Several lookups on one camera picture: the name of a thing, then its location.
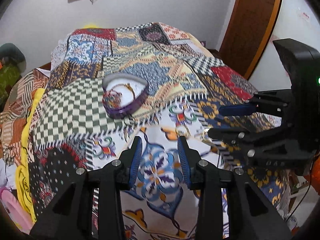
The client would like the red gold braided bracelet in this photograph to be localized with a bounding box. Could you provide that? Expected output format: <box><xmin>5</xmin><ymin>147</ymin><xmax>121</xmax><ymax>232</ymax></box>
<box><xmin>107</xmin><ymin>82</ymin><xmax>137</xmax><ymax>106</ymax></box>

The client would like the yellow cloth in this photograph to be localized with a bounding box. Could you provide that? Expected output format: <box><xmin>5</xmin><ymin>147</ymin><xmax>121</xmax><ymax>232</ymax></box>
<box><xmin>15</xmin><ymin>88</ymin><xmax>45</xmax><ymax>225</ymax></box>

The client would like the pink cloth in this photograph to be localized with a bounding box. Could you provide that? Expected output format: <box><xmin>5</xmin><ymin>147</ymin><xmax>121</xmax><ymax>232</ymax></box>
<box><xmin>1</xmin><ymin>187</ymin><xmax>34</xmax><ymax>234</ymax></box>

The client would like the brown wooden door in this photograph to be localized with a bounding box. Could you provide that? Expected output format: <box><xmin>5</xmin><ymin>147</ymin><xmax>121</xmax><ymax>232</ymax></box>
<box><xmin>219</xmin><ymin>0</ymin><xmax>282</xmax><ymax>80</ymax></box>

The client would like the striped brown blanket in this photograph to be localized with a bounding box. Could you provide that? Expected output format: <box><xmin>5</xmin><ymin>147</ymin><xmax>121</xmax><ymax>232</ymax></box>
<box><xmin>1</xmin><ymin>69</ymin><xmax>49</xmax><ymax>166</ymax></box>

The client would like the purple heart-shaped tin box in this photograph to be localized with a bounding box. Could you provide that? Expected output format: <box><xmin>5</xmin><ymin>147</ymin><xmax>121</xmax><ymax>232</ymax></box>
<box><xmin>102</xmin><ymin>73</ymin><xmax>149</xmax><ymax>119</ymax></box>

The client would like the colourful patchwork bedspread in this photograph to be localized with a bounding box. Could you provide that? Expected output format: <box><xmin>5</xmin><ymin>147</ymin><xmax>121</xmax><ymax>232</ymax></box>
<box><xmin>28</xmin><ymin>23</ymin><xmax>287</xmax><ymax>239</ymax></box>

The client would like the green patterned cloth pile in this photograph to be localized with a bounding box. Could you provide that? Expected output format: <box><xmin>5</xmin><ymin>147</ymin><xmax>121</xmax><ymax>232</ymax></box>
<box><xmin>0</xmin><ymin>63</ymin><xmax>21</xmax><ymax>105</ymax></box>

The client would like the dark grey cushion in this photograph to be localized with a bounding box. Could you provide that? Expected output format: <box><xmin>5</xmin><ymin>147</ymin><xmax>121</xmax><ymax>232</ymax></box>
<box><xmin>0</xmin><ymin>43</ymin><xmax>26</xmax><ymax>74</ymax></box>

